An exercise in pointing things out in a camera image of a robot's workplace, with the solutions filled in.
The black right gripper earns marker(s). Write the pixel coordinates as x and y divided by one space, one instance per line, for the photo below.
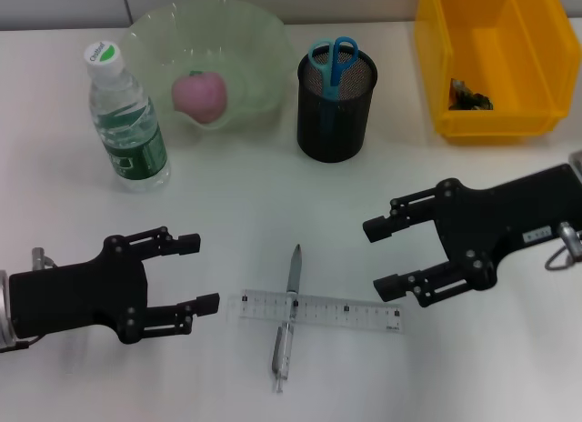
500 217

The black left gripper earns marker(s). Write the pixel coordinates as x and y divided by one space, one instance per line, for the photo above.
77 294

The clear plastic ruler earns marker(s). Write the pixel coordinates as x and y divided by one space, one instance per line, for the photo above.
345 310

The grey clear pen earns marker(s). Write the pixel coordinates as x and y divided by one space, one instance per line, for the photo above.
294 276

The clear green-label water bottle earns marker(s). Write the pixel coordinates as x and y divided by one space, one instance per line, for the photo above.
132 135

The pink toy peach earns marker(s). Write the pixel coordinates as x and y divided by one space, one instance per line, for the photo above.
200 99

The green plastic wrapper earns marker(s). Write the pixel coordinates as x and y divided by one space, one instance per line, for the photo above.
470 101

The blue scissors with cover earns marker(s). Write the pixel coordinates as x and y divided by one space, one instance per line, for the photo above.
335 72

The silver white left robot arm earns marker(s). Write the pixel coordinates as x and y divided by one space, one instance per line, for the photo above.
5 304

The black mesh pen holder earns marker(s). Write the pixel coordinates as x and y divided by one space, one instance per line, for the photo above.
350 122

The translucent green fruit bowl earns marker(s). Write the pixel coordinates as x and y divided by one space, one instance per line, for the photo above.
254 44

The yellow plastic bin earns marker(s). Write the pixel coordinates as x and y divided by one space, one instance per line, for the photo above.
500 53

